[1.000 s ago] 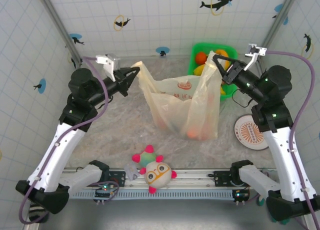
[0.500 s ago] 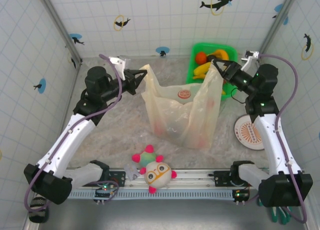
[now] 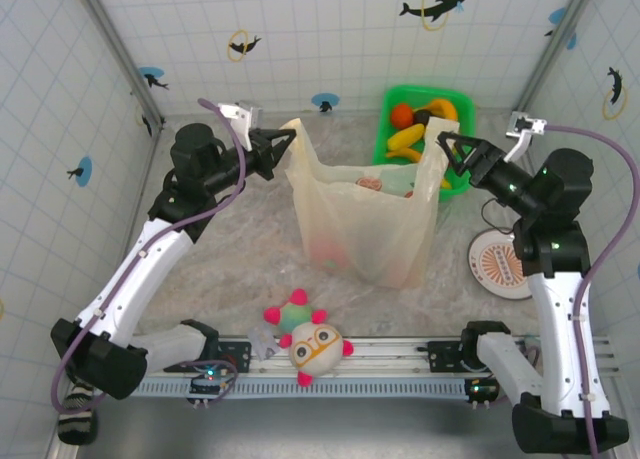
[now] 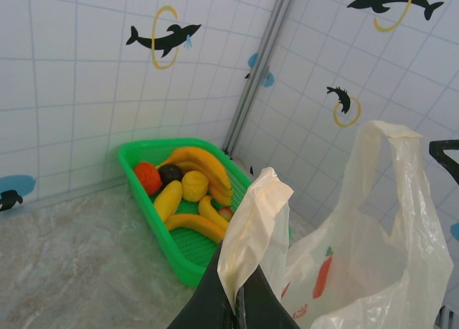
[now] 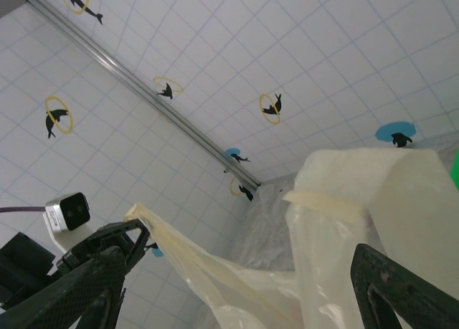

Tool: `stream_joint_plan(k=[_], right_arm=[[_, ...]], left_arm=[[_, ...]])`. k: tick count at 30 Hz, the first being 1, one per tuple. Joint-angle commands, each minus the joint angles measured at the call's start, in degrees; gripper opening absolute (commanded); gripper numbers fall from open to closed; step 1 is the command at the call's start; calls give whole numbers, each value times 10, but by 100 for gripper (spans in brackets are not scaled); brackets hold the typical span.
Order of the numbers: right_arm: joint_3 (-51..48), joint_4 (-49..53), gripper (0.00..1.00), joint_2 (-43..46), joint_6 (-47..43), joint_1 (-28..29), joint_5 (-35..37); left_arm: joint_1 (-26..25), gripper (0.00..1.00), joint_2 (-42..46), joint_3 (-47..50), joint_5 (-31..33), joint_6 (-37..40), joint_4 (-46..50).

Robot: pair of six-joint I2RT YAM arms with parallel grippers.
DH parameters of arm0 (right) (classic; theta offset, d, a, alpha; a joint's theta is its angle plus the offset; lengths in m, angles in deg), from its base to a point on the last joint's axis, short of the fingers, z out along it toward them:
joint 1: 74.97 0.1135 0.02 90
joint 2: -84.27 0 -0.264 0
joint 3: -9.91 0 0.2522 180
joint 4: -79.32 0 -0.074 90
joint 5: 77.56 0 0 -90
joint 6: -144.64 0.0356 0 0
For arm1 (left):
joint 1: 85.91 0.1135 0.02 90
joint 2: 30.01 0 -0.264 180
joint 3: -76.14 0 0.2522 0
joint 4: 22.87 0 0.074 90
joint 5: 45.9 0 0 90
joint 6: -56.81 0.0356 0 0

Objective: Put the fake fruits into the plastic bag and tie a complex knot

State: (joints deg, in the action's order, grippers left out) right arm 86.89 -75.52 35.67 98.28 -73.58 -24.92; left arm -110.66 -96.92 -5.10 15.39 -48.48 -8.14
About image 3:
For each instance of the translucent beige plastic bag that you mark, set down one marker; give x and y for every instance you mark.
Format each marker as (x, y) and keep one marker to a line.
(360, 229)

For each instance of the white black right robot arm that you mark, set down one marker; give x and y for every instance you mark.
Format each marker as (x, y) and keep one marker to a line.
(560, 329)

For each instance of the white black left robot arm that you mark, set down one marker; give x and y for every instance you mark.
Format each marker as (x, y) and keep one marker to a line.
(135, 279)

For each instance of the large orange-yellow fake banana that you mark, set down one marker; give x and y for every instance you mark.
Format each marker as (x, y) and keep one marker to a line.
(442, 106)

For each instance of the dark brown fake fruit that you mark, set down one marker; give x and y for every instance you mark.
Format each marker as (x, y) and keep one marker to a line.
(422, 117)

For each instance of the long yellow fake mango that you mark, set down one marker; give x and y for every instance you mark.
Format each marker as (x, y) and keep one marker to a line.
(405, 136)

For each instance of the fake orange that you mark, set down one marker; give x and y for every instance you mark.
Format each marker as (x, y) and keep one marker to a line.
(402, 115)

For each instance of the green plastic basket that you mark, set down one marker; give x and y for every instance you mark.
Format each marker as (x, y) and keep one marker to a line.
(465, 109)

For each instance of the blue oval penguin sticker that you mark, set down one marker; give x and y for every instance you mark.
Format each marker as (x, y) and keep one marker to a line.
(325, 101)

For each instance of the blue circle fish sticker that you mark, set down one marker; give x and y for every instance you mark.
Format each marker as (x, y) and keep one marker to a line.
(151, 76)

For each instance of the white plate orange print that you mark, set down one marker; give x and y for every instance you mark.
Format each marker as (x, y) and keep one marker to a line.
(495, 264)

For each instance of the blue whale sticker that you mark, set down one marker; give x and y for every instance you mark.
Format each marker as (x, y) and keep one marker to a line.
(557, 16)

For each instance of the small white card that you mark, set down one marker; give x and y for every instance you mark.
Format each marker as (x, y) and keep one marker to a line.
(262, 343)

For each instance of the plush toy with glasses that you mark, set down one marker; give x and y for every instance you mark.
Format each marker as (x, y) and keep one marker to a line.
(315, 349)

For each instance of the black white striped sock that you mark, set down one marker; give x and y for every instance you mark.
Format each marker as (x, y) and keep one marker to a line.
(75, 419)

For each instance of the grey metal side rail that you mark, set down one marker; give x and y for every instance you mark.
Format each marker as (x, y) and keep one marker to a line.
(156, 139)

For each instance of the grey metal frame post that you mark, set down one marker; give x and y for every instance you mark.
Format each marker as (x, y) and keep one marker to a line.
(554, 49)
(120, 49)

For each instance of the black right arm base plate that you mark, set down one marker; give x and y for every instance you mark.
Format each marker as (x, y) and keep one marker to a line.
(442, 354)

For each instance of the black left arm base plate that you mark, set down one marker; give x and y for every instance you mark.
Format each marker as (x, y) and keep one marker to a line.
(240, 354)

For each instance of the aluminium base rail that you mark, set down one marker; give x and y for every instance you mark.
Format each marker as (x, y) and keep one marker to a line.
(390, 351)

